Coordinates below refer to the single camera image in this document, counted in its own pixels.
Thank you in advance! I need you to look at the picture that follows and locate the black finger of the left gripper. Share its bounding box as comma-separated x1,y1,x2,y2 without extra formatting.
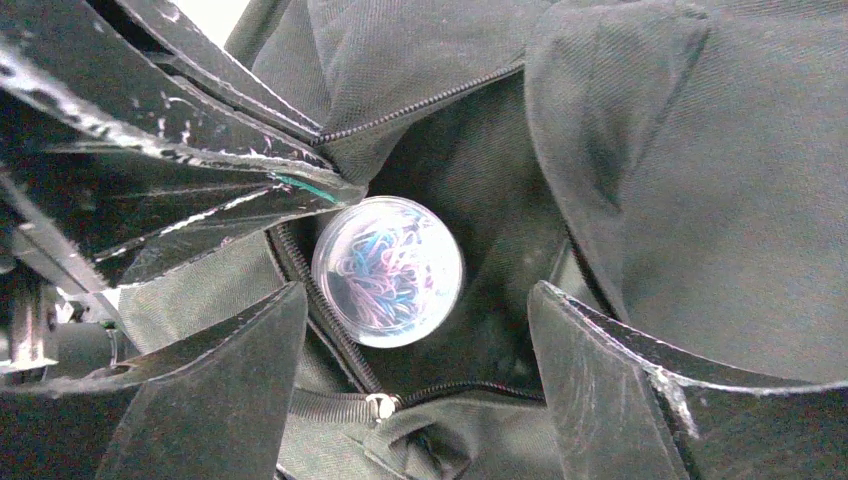
117,1,319,143

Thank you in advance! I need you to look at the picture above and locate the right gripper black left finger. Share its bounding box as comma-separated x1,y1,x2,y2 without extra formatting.
1,283,308,479

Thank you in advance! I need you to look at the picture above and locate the black student backpack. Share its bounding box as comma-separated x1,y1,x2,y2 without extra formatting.
115,0,848,480

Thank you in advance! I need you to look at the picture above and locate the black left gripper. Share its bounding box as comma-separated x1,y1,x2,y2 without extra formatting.
1,1,365,353

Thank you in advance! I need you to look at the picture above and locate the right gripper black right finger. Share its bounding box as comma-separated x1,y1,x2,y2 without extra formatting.
528,281,847,479

